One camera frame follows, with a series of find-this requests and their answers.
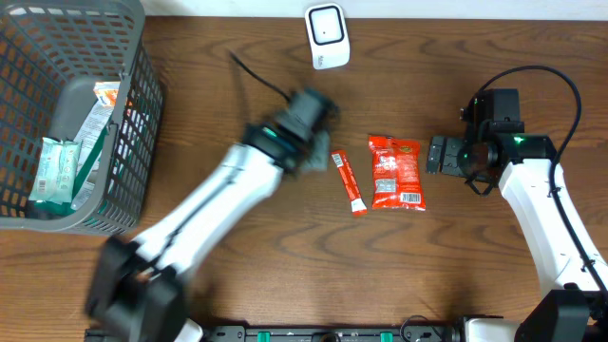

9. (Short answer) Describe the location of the light green wipes pack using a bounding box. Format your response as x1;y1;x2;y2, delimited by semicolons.
28;138;81;204

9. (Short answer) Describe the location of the green and white flat package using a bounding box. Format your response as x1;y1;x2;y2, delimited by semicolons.
70;102;113;211

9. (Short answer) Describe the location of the red and white snack packet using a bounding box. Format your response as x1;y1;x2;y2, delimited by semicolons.
331;150;368;216

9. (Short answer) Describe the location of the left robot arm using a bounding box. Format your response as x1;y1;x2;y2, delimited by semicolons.
85;88;338;341

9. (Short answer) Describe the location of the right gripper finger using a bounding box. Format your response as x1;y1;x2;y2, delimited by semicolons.
440;137;464;177
426;136;445;174

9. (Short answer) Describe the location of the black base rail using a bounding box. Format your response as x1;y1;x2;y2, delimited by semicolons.
199;321;466;342

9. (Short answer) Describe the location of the white barcode scanner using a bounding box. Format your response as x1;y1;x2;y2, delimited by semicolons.
304;3;351;70

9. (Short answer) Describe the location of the grey plastic mesh basket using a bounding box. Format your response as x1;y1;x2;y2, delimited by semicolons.
1;0;165;235

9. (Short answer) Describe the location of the red snack bag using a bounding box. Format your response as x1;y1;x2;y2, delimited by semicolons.
368;136;427;211

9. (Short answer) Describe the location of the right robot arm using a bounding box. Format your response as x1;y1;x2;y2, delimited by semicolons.
427;88;607;341

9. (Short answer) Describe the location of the orange and white snack packet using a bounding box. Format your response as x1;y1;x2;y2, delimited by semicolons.
93;82;121;107

